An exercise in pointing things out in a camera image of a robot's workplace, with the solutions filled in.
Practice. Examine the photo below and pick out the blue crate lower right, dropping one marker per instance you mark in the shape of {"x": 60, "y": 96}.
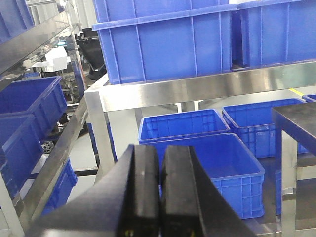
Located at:
{"x": 253, "y": 124}

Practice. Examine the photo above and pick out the blue crate lower near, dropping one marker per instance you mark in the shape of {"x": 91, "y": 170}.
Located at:
{"x": 231, "y": 166}

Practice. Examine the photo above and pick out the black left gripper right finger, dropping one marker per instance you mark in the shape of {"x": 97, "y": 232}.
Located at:
{"x": 191, "y": 206}

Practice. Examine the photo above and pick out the blue crate upper right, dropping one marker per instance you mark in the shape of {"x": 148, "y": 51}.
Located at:
{"x": 266, "y": 32}

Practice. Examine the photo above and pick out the blue crate lower far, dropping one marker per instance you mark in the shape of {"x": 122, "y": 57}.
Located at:
{"x": 181, "y": 125}

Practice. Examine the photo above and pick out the blue crate upper left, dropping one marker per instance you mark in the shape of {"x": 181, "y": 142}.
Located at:
{"x": 145, "y": 40}

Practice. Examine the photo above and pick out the stainless steel shelf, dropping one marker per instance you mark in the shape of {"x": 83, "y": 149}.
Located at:
{"x": 102, "y": 98}
{"x": 17, "y": 55}

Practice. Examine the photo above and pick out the blue crate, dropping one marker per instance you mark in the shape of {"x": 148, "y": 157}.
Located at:
{"x": 181, "y": 125}
{"x": 231, "y": 166}
{"x": 253, "y": 124}
{"x": 145, "y": 40}
{"x": 266, "y": 32}

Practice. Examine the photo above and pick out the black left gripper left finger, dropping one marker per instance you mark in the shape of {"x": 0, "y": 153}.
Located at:
{"x": 124, "y": 203}

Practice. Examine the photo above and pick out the dark steel table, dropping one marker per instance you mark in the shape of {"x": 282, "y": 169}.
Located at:
{"x": 295, "y": 124}

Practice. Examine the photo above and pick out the stainless steel front shelf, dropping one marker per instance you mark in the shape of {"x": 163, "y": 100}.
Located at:
{"x": 102, "y": 98}

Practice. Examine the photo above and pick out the stainless steel left shelf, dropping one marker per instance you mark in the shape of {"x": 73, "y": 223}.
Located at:
{"x": 17, "y": 55}

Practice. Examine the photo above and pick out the blue crate left shelf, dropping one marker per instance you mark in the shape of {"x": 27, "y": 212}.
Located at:
{"x": 43, "y": 98}

